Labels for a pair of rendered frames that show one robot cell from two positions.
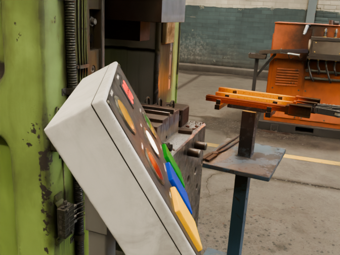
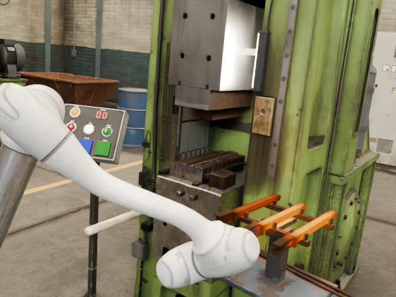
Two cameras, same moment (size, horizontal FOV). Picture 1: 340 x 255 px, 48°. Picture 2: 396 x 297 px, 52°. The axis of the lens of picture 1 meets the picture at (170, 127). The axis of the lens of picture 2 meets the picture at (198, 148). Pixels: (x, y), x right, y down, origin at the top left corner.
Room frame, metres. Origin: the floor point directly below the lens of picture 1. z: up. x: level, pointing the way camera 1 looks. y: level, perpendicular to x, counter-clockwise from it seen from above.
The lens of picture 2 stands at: (1.68, -1.84, 1.51)
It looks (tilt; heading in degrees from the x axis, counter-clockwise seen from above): 13 degrees down; 105
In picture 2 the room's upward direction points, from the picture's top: 5 degrees clockwise
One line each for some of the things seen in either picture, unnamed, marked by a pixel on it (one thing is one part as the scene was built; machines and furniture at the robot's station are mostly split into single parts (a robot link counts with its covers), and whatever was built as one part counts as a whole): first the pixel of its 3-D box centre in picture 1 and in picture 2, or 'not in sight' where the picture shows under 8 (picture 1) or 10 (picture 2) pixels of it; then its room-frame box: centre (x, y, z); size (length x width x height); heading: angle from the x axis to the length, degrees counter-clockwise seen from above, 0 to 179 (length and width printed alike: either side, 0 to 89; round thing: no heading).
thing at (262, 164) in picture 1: (245, 157); (274, 280); (1.65, -0.35, 0.68); 0.40 x 0.30 x 0.02; 155
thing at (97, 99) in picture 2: not in sight; (65, 96); (-3.22, 5.67, 0.42); 1.89 x 1.20 x 0.85; 163
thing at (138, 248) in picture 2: not in sight; (141, 249); (0.85, 0.23, 0.36); 0.09 x 0.07 x 0.12; 161
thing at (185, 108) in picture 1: (169, 114); (223, 179); (1.34, 0.00, 0.95); 0.12 x 0.08 x 0.06; 71
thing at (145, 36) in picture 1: (101, 27); (222, 111); (1.26, 0.23, 1.24); 0.30 x 0.07 x 0.06; 71
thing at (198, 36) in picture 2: not in sight; (227, 47); (1.26, 0.19, 1.56); 0.42 x 0.39 x 0.40; 71
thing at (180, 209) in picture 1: (182, 218); not in sight; (0.51, -0.03, 1.01); 0.07 x 0.05 x 0.07; 6
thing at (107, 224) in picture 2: not in sight; (119, 219); (0.79, 0.03, 0.62); 0.44 x 0.05 x 0.05; 71
